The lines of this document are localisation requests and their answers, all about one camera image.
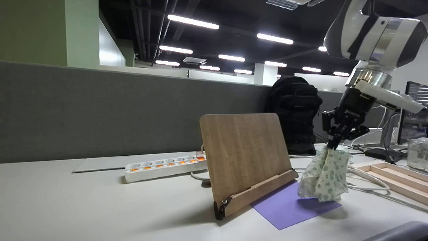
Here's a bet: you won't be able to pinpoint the clear plastic container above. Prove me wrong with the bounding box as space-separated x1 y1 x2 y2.
406 136 428 174

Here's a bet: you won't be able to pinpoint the grey power strip cord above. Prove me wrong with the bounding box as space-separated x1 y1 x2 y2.
71 164 127 175

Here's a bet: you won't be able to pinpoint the green square pillar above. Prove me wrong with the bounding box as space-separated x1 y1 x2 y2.
0 0 101 68

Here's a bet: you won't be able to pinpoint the wooden board book stand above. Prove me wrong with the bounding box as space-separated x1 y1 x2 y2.
198 112 300 221

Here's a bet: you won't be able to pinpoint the light wooden frame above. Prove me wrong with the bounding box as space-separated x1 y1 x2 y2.
352 160 428 207

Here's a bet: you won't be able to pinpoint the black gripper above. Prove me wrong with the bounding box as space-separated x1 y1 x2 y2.
321 87 379 151

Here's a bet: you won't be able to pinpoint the white power strip orange switches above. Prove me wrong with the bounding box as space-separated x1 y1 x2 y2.
123 151 209 183

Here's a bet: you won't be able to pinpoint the grey desk partition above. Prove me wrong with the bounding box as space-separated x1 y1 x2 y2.
0 60 403 164

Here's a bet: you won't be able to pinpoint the ceiling air vent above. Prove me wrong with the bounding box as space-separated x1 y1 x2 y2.
182 55 209 67

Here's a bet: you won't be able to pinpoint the floral patterned white towel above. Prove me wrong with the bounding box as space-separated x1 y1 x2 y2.
297 146 352 203

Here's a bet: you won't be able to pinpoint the black cable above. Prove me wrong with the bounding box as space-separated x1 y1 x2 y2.
190 170 214 188

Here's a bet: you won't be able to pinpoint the black monitor base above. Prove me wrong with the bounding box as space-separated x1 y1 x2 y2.
364 146 406 166

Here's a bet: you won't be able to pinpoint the purple paper sheet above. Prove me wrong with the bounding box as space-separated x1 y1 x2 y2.
251 179 344 231

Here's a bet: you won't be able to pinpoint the white rectangular box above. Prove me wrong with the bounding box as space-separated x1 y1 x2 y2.
352 127 386 147

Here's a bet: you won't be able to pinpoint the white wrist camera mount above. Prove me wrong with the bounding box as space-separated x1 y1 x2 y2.
354 79 426 115

